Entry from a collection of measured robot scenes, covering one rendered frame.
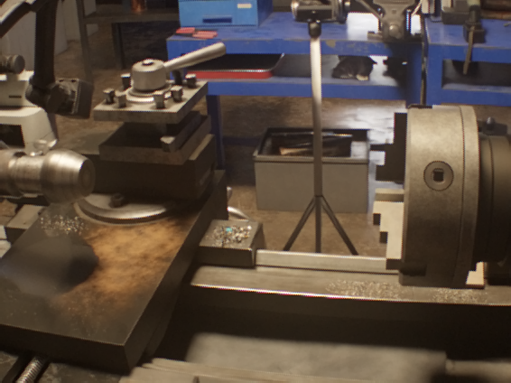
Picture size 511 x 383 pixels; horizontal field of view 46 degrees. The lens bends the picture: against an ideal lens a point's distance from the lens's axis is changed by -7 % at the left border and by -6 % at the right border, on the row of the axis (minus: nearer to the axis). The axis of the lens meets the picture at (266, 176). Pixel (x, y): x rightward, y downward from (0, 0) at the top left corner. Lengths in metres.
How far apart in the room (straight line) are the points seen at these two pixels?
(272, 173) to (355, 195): 0.40
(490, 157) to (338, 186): 2.19
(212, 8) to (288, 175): 0.84
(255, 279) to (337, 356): 0.20
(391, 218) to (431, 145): 0.12
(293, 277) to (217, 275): 0.14
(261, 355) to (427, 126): 0.56
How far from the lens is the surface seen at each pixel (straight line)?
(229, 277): 1.18
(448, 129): 0.81
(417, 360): 1.16
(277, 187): 3.02
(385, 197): 0.92
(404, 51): 2.62
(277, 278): 1.17
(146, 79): 1.16
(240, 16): 2.86
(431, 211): 0.77
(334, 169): 2.95
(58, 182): 0.99
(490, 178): 0.82
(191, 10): 2.92
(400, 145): 0.86
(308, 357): 1.16
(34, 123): 2.22
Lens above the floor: 1.51
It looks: 26 degrees down
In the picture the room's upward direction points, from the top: 3 degrees counter-clockwise
